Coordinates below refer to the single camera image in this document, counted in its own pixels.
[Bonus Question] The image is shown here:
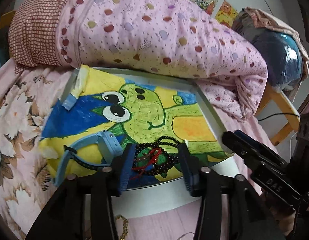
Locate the gold chain bracelet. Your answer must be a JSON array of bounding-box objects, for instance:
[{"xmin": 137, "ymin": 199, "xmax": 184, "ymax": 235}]
[{"xmin": 114, "ymin": 214, "xmax": 129, "ymax": 240}]

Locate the blue plastic wrapped bundle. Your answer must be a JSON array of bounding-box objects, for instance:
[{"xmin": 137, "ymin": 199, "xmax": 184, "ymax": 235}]
[{"xmin": 232, "ymin": 10, "xmax": 303, "ymax": 92}]

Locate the black cable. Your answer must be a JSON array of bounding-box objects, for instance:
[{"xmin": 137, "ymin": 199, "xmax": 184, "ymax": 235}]
[{"xmin": 257, "ymin": 112, "xmax": 301, "ymax": 122}]

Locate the person right hand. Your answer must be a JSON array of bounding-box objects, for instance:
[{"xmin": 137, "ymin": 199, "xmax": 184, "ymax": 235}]
[{"xmin": 270, "ymin": 207, "xmax": 295, "ymax": 236}]

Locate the pink floral bed sheet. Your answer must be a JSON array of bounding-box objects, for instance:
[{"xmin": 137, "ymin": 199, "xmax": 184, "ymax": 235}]
[{"xmin": 0, "ymin": 59, "xmax": 278, "ymax": 239}]

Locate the red checkered pillow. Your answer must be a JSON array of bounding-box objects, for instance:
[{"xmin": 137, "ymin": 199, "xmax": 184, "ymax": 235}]
[{"xmin": 8, "ymin": 0, "xmax": 68, "ymax": 74}]

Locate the green dinosaur drawing paper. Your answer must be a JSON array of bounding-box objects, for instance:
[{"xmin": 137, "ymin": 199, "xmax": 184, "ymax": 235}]
[{"xmin": 38, "ymin": 64, "xmax": 230, "ymax": 188}]

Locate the light blue kids watch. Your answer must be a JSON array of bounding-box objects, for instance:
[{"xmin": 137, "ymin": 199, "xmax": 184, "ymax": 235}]
[{"xmin": 54, "ymin": 130, "xmax": 123, "ymax": 187}]

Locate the white paper sheet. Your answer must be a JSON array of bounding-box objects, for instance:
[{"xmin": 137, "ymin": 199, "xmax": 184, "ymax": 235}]
[{"xmin": 112, "ymin": 178, "xmax": 200, "ymax": 218}]

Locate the black bead necklace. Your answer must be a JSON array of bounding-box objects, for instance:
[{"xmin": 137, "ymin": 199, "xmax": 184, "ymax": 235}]
[{"xmin": 131, "ymin": 135, "xmax": 181, "ymax": 179}]

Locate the pink dotted rolled quilt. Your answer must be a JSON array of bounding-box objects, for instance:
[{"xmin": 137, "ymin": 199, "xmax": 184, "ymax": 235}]
[{"xmin": 55, "ymin": 0, "xmax": 268, "ymax": 120}]

